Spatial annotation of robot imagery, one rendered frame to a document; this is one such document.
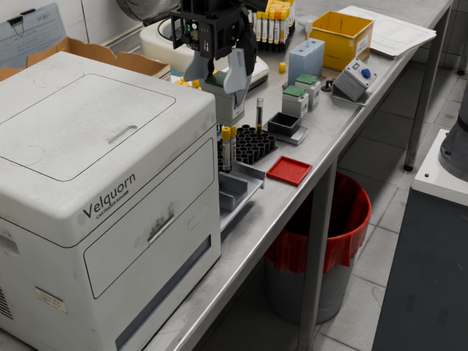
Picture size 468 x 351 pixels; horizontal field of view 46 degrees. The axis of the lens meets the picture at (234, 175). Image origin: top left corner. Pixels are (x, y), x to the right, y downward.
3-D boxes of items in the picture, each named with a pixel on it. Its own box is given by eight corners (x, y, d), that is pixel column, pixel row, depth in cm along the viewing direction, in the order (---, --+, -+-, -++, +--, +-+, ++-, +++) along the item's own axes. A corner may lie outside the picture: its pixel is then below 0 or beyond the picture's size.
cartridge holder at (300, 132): (297, 145, 114) (298, 131, 112) (259, 134, 118) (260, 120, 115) (308, 134, 118) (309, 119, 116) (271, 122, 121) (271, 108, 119)
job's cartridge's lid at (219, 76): (230, 91, 79) (230, 88, 78) (203, 83, 81) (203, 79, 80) (244, 80, 81) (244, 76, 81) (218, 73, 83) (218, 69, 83)
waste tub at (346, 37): (349, 74, 139) (354, 37, 133) (302, 62, 145) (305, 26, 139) (370, 56, 148) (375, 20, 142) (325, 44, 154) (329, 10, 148)
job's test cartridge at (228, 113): (231, 127, 82) (230, 90, 79) (205, 119, 84) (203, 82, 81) (244, 115, 85) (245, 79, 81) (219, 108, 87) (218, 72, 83)
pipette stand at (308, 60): (306, 96, 131) (310, 58, 125) (281, 88, 134) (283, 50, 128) (326, 80, 137) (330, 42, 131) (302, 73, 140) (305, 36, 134)
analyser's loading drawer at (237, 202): (203, 258, 86) (202, 234, 82) (169, 244, 88) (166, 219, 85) (264, 187, 100) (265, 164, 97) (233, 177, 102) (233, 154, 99)
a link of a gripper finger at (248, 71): (228, 76, 78) (215, 16, 74) (235, 71, 80) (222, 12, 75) (255, 76, 76) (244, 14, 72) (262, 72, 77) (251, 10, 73)
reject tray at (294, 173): (297, 186, 103) (298, 183, 103) (265, 175, 106) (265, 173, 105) (312, 168, 108) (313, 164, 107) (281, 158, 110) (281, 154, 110)
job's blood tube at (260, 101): (258, 143, 114) (260, 102, 108) (253, 140, 115) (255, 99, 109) (262, 140, 115) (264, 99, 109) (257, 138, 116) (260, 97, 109)
